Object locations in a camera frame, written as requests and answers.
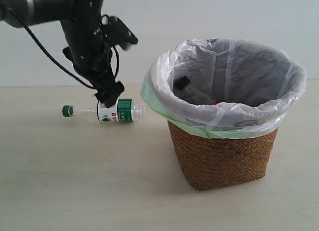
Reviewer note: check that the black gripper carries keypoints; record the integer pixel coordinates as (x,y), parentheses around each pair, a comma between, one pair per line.
(90,54)

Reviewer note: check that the red label clear soda bottle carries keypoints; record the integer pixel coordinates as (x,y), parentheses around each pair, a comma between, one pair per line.
(184,89)

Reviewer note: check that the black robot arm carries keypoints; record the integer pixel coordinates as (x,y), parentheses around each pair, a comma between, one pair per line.
(26,13)

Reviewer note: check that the woven brown wicker basket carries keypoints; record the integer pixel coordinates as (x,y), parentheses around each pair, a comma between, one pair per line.
(216,163)

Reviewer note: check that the translucent white bin liner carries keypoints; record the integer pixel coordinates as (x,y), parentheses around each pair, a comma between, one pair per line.
(255,84)

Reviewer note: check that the green label clear water bottle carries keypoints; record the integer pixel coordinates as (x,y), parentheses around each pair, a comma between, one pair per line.
(124,110)

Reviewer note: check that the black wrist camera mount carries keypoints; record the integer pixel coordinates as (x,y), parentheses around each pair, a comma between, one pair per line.
(117,32)

